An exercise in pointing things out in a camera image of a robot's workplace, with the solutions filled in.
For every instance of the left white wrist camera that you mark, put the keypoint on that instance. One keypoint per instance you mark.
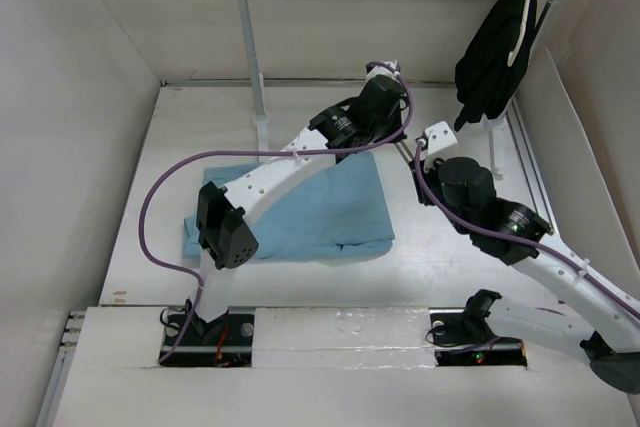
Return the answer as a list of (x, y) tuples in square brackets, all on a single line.
[(388, 69)]

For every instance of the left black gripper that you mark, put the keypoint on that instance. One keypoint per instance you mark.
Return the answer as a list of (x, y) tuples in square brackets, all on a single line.
[(398, 124)]

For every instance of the grey plastic hanger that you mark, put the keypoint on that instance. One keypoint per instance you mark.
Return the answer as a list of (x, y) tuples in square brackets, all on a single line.
[(404, 151)]

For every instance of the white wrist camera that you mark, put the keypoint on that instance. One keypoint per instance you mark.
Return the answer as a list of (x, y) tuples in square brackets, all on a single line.
[(437, 141), (388, 69)]

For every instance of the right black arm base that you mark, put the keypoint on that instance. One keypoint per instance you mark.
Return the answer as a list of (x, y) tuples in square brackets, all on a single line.
[(456, 346)]

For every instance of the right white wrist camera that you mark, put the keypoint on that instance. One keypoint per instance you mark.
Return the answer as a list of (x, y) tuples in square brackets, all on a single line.
[(437, 141)]

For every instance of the black hanging garment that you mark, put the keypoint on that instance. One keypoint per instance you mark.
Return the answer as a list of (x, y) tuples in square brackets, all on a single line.
[(484, 79)]

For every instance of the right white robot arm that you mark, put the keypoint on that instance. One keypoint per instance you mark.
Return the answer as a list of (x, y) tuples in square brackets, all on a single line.
[(602, 330)]

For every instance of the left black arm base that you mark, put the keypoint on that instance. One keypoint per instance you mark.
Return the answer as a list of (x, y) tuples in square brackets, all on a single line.
[(229, 344)]

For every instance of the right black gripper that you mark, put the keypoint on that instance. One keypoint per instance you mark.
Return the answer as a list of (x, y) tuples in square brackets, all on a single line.
[(422, 196)]

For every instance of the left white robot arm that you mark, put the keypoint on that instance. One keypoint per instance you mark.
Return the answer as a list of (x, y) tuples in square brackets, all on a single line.
[(226, 215)]

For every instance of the white plastic hanger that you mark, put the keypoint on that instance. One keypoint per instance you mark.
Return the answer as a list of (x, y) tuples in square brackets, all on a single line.
[(522, 31)]

